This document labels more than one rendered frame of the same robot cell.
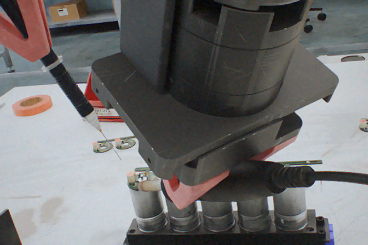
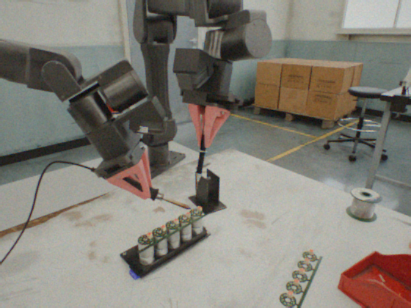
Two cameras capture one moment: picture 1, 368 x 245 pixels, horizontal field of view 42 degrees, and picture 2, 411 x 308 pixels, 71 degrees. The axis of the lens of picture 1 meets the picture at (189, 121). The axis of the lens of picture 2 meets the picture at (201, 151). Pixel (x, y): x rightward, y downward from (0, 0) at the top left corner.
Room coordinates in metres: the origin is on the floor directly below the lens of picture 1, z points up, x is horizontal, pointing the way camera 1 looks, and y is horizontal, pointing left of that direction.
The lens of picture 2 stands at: (0.58, -0.34, 1.13)
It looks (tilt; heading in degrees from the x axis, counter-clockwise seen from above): 23 degrees down; 121
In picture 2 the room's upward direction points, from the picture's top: straight up
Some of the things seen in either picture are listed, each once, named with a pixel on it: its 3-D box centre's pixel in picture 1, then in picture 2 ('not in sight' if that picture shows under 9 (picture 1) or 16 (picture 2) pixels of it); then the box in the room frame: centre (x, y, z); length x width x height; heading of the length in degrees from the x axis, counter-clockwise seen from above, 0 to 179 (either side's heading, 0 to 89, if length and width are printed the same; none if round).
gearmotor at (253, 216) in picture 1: (252, 203); (160, 243); (0.31, -0.04, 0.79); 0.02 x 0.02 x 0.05
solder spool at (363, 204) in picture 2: not in sight; (363, 204); (0.60, 0.30, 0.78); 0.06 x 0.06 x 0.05
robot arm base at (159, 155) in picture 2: not in sight; (158, 153); (0.06, 0.27, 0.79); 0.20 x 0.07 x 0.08; 92
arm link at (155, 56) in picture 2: not in sight; (157, 82); (0.08, 0.26, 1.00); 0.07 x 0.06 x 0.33; 66
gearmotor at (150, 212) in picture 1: (148, 205); (196, 223); (0.33, 0.04, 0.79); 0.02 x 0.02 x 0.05
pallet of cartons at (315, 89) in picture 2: not in sight; (304, 89); (-0.29, 3.86, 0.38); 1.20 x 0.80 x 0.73; 168
